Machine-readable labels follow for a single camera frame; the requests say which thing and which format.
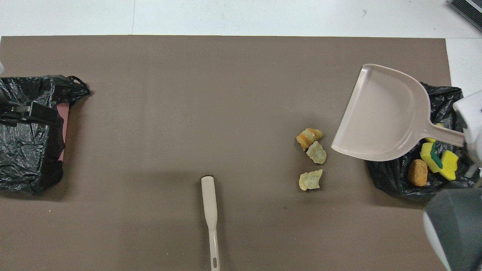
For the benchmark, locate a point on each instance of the brown table mat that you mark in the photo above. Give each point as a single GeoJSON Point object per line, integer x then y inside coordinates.
{"type": "Point", "coordinates": [188, 94]}

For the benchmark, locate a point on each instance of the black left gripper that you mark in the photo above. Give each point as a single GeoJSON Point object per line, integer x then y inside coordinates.
{"type": "Point", "coordinates": [15, 114]}

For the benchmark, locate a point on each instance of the black plastic trash bag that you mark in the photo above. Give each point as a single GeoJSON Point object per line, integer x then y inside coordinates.
{"type": "Point", "coordinates": [391, 177]}
{"type": "Point", "coordinates": [26, 150]}

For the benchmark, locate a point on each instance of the brown bread roll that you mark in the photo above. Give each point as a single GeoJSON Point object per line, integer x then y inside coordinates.
{"type": "Point", "coordinates": [418, 173]}

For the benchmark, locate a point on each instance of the orange crust bread chunk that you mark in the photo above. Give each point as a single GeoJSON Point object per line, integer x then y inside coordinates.
{"type": "Point", "coordinates": [308, 137]}

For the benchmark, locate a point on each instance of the beige plastic dustpan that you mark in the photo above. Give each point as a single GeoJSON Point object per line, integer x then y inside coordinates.
{"type": "Point", "coordinates": [384, 113]}

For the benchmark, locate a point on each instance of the green and yellow sponge piece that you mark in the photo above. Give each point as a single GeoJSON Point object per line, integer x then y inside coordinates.
{"type": "Point", "coordinates": [429, 156]}

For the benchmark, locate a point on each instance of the dark ribbed panel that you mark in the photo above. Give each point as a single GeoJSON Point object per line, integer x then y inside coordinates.
{"type": "Point", "coordinates": [469, 11]}

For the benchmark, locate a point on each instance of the beige hand brush black bristles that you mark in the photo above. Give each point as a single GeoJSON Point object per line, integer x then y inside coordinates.
{"type": "Point", "coordinates": [209, 195]}

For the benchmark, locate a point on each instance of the pink bin under bag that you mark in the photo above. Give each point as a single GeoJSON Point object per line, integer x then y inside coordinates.
{"type": "Point", "coordinates": [64, 131]}

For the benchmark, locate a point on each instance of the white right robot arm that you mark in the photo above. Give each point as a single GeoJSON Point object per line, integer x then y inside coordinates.
{"type": "Point", "coordinates": [459, 226]}

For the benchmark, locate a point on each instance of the pale round bread chunk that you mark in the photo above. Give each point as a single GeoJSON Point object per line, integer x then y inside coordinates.
{"type": "Point", "coordinates": [317, 153]}

